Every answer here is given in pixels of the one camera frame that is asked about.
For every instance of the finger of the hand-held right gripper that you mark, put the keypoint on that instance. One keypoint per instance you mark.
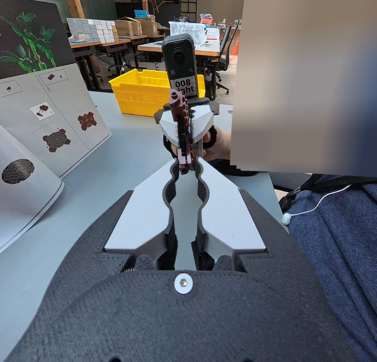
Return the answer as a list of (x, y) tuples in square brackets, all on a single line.
[(201, 122), (169, 126)]

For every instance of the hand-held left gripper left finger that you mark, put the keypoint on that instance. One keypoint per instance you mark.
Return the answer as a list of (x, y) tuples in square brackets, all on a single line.
[(141, 217)]

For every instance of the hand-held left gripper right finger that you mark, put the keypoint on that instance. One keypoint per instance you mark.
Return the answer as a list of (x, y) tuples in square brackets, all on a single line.
[(229, 220)]

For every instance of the brown brick assembly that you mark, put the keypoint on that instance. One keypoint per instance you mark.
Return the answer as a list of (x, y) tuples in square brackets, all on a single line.
[(177, 104)]

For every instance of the grey desk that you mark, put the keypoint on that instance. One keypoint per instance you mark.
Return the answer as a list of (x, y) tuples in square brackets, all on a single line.
[(117, 167)]

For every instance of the person's right hand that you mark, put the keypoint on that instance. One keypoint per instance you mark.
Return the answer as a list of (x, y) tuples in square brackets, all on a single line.
[(221, 145)]

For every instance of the clear plastic storage tub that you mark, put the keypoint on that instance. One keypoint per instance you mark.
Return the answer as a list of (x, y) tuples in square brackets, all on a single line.
[(191, 32)]

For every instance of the wooden table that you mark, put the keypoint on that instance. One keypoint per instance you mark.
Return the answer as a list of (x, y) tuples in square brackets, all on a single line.
[(150, 47), (112, 42)]

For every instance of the cardboard box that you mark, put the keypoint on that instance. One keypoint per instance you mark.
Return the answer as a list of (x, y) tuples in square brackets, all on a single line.
[(126, 27), (149, 28)]

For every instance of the yellow plastic bin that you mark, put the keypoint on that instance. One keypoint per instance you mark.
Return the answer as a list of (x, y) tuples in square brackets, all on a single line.
[(138, 94)]

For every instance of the stack of colourful cloths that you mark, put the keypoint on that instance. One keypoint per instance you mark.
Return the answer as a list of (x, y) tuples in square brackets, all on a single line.
[(206, 18)]

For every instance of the black quilted wrist rest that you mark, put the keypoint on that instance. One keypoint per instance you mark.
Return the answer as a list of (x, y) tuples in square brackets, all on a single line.
[(232, 170)]

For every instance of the orange traffic cone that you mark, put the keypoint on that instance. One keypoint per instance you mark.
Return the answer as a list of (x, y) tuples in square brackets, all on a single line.
[(235, 48)]

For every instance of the black mesh office chair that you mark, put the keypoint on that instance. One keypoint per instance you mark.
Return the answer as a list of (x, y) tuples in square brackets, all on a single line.
[(290, 181)]

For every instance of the stack of grey small boxes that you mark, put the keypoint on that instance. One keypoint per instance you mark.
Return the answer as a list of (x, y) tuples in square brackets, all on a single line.
[(91, 29)]

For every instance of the open instruction booklet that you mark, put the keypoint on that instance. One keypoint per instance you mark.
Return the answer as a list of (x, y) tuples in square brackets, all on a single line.
[(59, 117)]

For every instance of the person in blue shirt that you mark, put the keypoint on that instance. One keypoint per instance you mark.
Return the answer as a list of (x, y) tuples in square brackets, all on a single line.
[(338, 264)]

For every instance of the black bamboo set box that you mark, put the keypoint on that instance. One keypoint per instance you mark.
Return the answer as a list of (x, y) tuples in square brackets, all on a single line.
[(29, 20)]

